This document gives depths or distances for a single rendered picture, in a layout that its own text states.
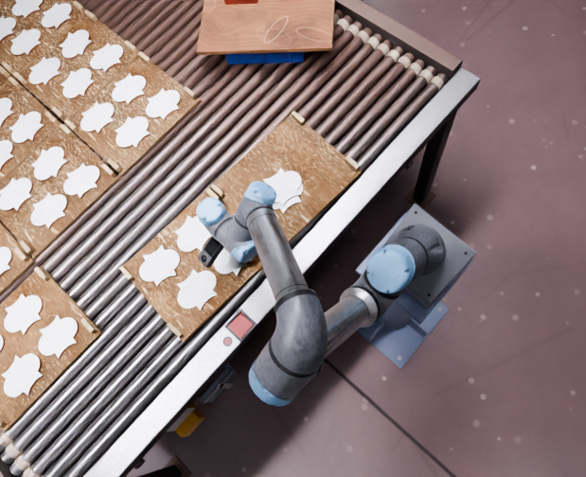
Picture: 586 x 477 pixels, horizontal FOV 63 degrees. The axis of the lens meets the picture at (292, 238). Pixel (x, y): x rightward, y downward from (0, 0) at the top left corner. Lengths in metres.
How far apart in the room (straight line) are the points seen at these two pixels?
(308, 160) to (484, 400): 1.42
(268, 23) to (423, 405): 1.78
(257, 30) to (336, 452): 1.84
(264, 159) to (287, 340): 0.91
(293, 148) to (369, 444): 1.41
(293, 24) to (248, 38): 0.17
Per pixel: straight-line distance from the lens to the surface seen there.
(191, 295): 1.61
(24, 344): 1.86
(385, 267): 1.26
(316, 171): 1.69
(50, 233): 1.93
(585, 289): 2.73
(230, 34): 1.95
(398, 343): 2.45
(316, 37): 1.87
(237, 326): 1.57
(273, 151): 1.75
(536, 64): 3.25
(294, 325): 0.96
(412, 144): 1.76
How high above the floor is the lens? 2.44
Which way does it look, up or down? 70 degrees down
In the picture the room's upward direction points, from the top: 21 degrees counter-clockwise
